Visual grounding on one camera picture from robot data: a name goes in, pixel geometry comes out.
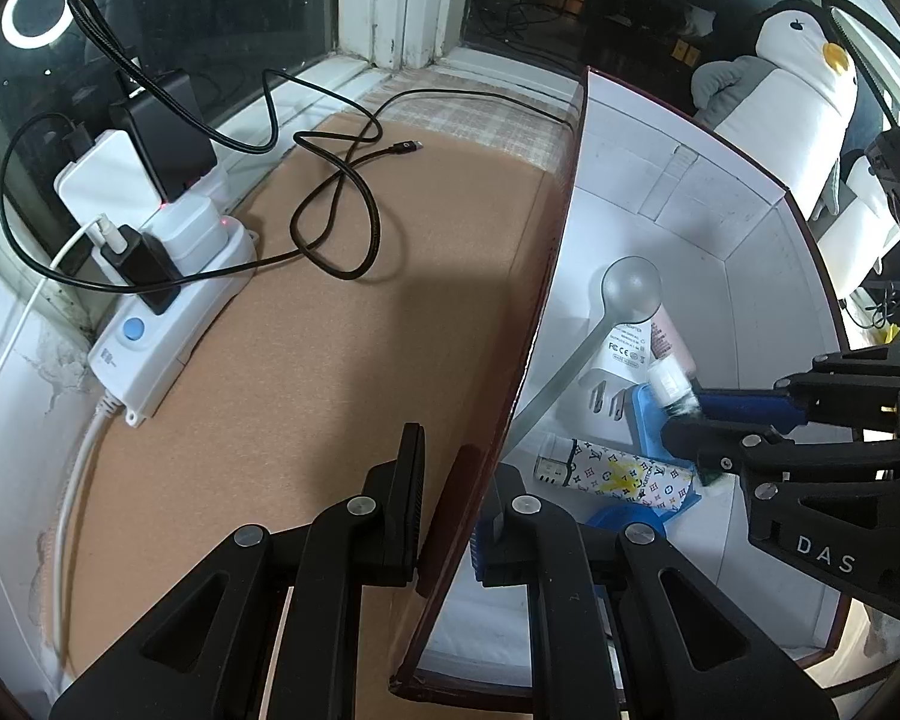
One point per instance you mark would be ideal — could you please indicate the white charger with prongs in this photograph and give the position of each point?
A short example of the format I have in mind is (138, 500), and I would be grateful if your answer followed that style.
(622, 349)

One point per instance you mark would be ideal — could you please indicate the silver spoon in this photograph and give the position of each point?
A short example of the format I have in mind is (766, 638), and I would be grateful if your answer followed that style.
(630, 289)

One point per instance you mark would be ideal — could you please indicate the green and white tube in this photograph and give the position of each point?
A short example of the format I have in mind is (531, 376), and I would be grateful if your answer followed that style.
(671, 382)

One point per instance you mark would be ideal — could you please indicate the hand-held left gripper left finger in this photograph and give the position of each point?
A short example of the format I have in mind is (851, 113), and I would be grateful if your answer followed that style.
(409, 480)

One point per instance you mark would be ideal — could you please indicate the large white power brick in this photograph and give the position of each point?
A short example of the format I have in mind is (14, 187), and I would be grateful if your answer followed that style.
(97, 165)

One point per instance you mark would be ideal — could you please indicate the large black power adapter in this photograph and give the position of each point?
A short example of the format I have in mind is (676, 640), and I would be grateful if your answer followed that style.
(165, 135)

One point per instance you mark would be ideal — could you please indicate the pink tube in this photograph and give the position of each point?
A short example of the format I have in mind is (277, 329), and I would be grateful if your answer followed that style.
(667, 341)

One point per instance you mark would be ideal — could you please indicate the large penguin plush toy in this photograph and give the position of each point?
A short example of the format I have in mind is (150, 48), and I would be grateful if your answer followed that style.
(787, 90)

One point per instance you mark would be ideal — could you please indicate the patterned white lighter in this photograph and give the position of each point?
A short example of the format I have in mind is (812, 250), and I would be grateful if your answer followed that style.
(607, 472)

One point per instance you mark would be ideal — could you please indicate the blue round lid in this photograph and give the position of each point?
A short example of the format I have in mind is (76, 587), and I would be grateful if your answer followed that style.
(622, 517)

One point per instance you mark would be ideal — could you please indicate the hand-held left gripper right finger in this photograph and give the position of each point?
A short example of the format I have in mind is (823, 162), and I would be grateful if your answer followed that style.
(484, 551)

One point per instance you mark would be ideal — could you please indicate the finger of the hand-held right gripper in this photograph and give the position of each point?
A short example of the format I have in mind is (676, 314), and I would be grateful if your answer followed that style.
(742, 403)
(720, 446)

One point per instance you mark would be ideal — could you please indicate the brown table mat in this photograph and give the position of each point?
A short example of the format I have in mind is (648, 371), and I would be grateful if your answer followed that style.
(307, 390)

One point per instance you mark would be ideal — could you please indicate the white cube plug adapter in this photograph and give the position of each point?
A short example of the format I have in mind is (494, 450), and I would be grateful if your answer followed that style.
(187, 229)

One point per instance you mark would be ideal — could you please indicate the white power strip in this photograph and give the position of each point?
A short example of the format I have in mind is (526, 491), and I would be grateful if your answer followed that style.
(165, 330)

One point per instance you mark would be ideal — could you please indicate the plaid cloth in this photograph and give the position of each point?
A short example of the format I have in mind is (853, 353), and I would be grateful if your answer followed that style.
(510, 135)

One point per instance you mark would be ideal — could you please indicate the small black usb charger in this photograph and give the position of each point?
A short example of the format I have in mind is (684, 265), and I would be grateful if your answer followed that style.
(142, 270)

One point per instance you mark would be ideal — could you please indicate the red box with white interior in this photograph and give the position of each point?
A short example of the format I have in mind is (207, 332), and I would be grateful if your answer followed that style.
(720, 187)

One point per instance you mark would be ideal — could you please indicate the white window frame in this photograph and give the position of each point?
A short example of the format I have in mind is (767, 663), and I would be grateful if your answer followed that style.
(405, 0)

